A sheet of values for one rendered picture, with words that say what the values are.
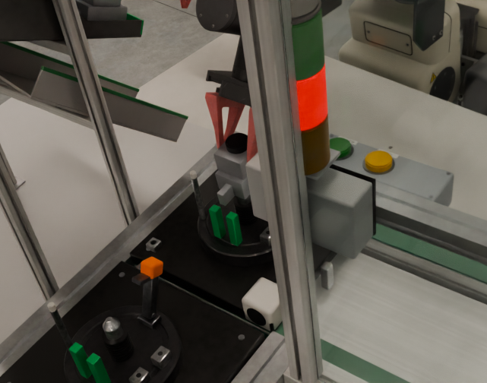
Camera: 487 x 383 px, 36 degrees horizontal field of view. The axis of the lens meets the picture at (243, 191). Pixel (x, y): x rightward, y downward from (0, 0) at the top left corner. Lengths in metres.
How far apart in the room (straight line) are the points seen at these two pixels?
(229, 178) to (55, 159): 0.56
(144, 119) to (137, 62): 2.24
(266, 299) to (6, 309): 0.45
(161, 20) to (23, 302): 2.58
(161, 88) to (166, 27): 2.03
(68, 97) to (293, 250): 0.44
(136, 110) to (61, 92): 0.13
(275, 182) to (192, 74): 0.93
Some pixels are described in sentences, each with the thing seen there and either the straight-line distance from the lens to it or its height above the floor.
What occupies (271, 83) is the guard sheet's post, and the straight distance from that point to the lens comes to 0.58.
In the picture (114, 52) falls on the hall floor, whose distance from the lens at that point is 3.46.
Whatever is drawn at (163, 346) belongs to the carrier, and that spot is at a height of 1.00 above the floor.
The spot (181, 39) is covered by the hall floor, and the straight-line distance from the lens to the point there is 3.44.
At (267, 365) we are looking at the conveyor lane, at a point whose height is 0.95.
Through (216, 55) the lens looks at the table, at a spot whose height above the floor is 0.86.
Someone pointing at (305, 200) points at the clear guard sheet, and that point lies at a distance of 0.66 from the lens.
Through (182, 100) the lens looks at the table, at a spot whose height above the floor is 0.86.
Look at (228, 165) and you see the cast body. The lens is 0.93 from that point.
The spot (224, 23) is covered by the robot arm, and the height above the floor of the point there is 1.29.
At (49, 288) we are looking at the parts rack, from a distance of 1.07.
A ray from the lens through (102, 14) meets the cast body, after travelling 1.05.
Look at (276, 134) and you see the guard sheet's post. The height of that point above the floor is 1.32.
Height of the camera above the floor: 1.69
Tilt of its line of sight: 42 degrees down
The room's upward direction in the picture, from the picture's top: 10 degrees counter-clockwise
